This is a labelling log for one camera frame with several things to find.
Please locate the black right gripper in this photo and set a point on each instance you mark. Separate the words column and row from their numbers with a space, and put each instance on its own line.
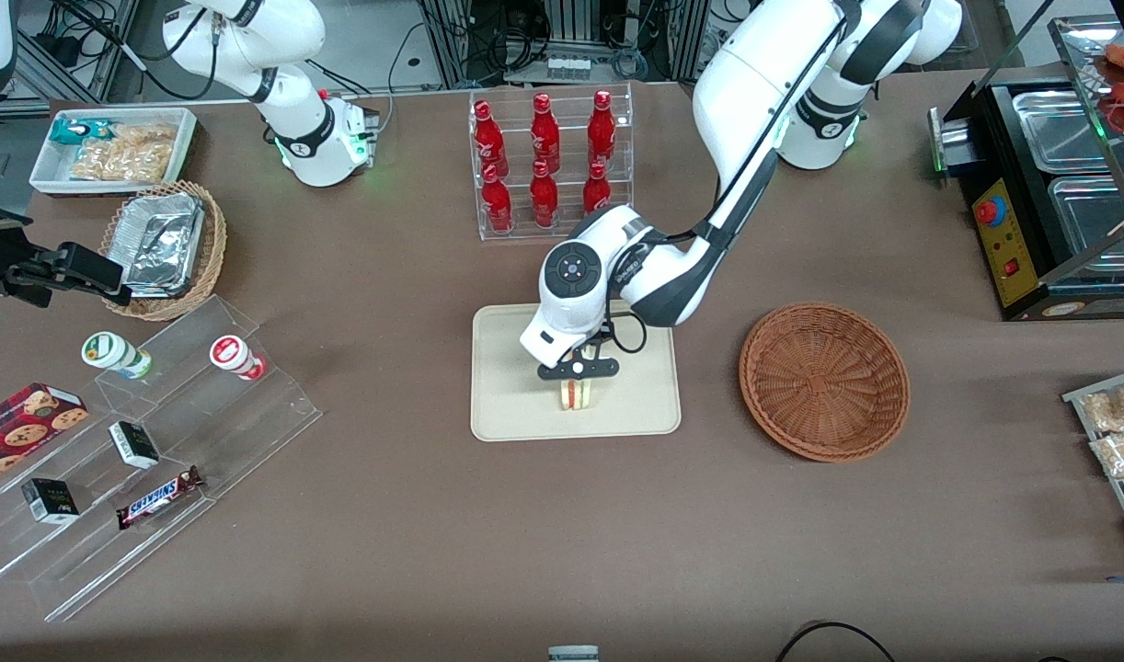
column 30, row 272

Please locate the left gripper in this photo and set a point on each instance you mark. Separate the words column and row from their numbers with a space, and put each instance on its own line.
column 603, row 335

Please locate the triangular sandwich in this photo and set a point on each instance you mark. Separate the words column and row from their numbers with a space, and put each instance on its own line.
column 576, row 395

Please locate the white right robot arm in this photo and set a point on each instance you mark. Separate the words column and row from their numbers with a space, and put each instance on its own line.
column 295, row 119

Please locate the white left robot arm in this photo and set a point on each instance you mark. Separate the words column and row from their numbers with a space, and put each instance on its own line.
column 755, row 92

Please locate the beige plastic tray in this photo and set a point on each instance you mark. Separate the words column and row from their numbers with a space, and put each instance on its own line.
column 640, row 405

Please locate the light wicker basket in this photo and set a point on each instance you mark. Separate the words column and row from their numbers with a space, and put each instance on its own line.
column 214, row 248

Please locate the brown wicker basket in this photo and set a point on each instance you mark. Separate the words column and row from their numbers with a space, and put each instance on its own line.
column 824, row 382

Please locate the green lid yogurt cup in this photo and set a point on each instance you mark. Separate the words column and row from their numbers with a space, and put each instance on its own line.
column 111, row 351

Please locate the white rectangular snack bin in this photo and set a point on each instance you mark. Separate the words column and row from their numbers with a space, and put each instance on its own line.
column 51, row 175

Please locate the aluminium foil container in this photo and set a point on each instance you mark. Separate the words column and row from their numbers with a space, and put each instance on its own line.
column 162, row 244

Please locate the clear acrylic bottle rack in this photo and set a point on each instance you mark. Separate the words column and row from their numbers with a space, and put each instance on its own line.
column 525, row 234

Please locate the clear bag of chips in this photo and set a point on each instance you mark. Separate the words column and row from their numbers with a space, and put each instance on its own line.
column 125, row 154

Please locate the red soda bottle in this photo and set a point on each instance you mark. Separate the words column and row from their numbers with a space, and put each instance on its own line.
column 497, row 204
column 488, row 138
column 597, row 191
column 544, row 133
column 602, row 129
column 544, row 200

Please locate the green snack packet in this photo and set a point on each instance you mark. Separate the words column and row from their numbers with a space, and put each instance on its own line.
column 74, row 131

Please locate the red cookie box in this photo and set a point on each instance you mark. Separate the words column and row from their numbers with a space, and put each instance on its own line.
column 24, row 423

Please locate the small black white box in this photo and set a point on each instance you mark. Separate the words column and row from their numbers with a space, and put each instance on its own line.
column 134, row 444

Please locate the red lid yogurt cup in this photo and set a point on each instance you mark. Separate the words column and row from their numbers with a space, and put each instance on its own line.
column 231, row 354

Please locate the small black green box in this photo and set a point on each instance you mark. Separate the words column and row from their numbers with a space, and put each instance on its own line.
column 50, row 501

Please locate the Snickers chocolate bar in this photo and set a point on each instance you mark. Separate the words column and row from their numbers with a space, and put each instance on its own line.
column 157, row 498

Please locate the clear acrylic step shelf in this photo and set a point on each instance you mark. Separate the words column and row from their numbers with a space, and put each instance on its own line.
column 249, row 432

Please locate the white power strip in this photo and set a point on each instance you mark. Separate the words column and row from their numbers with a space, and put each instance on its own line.
column 567, row 68

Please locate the grey device edge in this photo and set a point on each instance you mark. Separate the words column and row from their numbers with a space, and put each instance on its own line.
column 573, row 655

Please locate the black food warmer appliance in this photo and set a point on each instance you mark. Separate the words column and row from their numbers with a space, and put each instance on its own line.
column 1008, row 248

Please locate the steel food pan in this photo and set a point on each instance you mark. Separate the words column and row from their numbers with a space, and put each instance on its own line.
column 1091, row 225
column 1059, row 129

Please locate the clear bag of crackers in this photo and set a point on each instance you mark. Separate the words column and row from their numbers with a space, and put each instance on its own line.
column 1114, row 409
column 1123, row 455

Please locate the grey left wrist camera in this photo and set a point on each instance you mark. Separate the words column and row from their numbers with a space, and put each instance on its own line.
column 576, row 369

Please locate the aluminium frame rack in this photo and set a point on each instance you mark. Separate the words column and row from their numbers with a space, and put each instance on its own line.
column 562, row 23

